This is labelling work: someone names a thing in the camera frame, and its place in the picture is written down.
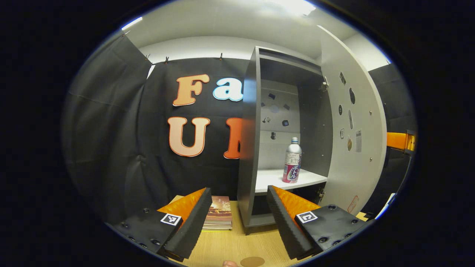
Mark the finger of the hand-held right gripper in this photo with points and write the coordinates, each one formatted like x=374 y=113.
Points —
x=395 y=141

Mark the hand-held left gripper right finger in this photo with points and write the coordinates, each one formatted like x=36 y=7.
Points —
x=285 y=230

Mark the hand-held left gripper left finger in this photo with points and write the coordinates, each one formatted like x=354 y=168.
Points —
x=193 y=226

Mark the round brown coaster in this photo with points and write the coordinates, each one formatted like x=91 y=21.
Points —
x=252 y=261

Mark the silver bottle with pink label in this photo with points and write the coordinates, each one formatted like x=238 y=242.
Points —
x=292 y=163

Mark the grey cabinet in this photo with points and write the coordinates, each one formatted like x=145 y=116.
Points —
x=246 y=148

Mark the metal door hinge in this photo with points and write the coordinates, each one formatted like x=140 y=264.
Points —
x=324 y=86
x=321 y=193

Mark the white cabinet shelf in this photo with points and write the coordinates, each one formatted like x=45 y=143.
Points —
x=271 y=180

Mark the stack of books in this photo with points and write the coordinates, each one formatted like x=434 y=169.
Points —
x=220 y=215

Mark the plain black backdrop cloth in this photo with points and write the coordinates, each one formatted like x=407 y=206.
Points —
x=397 y=107
x=100 y=129

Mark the large ceiling light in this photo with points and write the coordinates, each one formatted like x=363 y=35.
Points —
x=295 y=5

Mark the narrow ceiling light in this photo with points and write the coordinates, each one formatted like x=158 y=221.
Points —
x=131 y=23

